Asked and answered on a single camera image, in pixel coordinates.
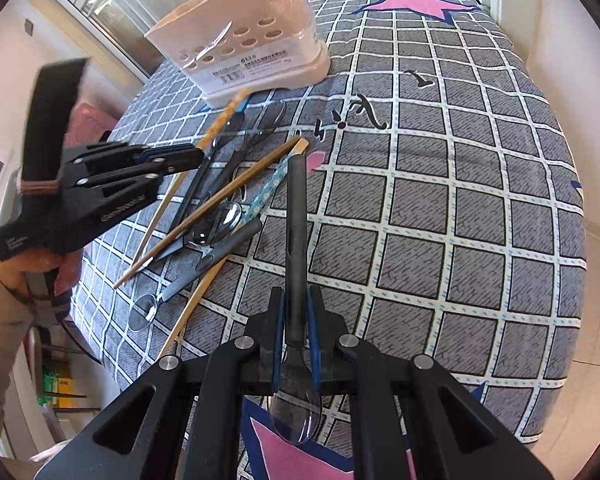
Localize green packet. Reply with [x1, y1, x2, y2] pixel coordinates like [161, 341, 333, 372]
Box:
[37, 367, 74, 407]

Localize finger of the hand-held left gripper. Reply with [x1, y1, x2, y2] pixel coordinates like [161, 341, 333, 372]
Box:
[62, 142, 206, 167]
[77, 156, 205, 187]

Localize plain brown wooden chopstick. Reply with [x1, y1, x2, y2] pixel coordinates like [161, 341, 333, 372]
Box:
[114, 136, 303, 289]

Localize pink plastic utensil holder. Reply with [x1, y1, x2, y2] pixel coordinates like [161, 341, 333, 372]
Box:
[145, 0, 332, 109]

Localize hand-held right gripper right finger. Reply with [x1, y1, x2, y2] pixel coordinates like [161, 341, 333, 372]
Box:
[307, 285, 556, 480]

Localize window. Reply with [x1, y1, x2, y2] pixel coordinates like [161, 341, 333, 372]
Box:
[32, 0, 181, 81]

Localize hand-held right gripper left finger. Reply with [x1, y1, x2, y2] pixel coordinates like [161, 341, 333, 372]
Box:
[32, 287, 286, 480]

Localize pink cloth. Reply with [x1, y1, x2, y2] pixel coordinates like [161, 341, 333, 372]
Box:
[65, 102, 120, 148]

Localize person's left hand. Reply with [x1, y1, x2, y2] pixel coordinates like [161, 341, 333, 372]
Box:
[0, 251, 65, 298]

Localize grey checked printed blanket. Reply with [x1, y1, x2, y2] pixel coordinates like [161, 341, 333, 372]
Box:
[70, 0, 588, 480]

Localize pile of chopsticks and spoons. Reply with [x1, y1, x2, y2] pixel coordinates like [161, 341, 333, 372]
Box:
[156, 140, 311, 361]

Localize orange patterned wooden chopstick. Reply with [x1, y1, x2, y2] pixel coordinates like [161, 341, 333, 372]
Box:
[130, 87, 254, 268]

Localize dark metal chair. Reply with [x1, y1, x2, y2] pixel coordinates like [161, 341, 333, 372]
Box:
[30, 325, 101, 441]

